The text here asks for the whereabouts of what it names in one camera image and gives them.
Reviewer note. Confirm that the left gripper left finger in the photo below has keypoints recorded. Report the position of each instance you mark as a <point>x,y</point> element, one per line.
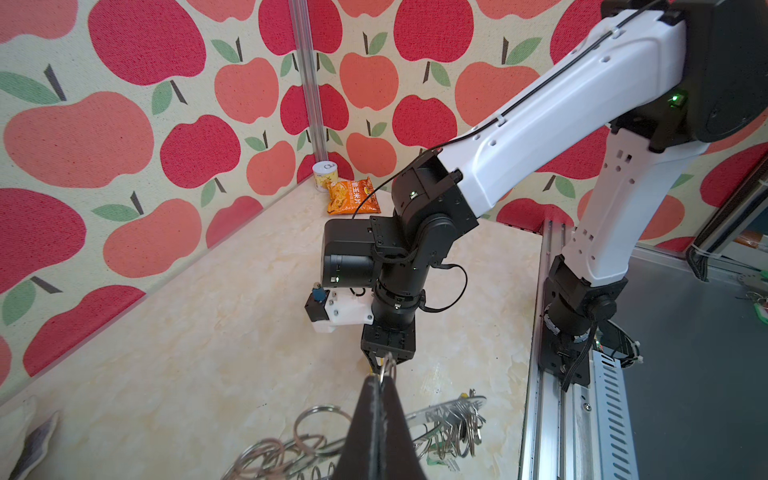
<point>360,455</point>

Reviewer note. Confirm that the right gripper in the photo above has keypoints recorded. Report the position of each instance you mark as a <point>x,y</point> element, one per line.
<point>377,341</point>

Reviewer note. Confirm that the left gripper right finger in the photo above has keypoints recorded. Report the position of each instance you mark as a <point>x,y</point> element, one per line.
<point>398,460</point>

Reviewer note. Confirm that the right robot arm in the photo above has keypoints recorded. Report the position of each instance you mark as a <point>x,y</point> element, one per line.
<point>667,79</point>

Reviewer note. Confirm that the orange snack bag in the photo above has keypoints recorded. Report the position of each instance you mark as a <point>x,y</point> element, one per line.
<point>350,197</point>

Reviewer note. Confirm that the small yellow white can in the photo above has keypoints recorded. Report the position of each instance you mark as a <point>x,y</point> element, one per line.
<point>325,174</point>

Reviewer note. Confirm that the printed canvas tote bag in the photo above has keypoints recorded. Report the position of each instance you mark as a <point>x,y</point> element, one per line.
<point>23,447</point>

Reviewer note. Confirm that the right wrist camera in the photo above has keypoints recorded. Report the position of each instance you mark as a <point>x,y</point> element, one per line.
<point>328,309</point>

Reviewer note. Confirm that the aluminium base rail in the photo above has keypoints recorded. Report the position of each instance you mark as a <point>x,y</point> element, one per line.
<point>583,432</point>

